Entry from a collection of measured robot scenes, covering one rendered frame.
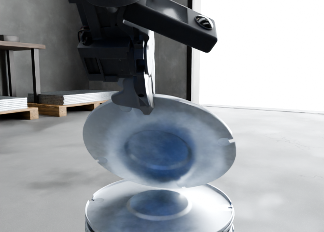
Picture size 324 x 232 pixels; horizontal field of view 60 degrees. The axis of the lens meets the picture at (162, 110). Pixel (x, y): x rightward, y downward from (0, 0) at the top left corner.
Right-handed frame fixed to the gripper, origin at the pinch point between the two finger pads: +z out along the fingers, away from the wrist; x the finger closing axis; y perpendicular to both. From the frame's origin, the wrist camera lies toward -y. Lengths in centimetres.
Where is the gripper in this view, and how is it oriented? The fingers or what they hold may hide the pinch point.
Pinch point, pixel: (151, 106)
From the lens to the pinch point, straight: 44.6
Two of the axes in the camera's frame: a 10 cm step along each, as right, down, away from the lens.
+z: 0.6, 6.6, 7.4
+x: -0.8, 7.5, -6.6
